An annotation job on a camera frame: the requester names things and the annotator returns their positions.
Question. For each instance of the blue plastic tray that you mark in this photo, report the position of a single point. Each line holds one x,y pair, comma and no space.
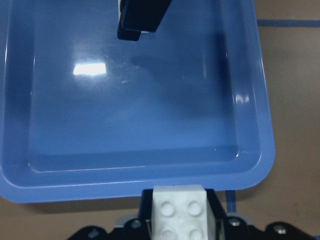
85,115

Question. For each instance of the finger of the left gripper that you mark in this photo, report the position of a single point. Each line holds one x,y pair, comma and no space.
139,15

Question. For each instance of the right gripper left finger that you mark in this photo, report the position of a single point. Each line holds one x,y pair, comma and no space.
146,203

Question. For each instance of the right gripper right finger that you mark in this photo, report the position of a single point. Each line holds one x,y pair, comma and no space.
215,206

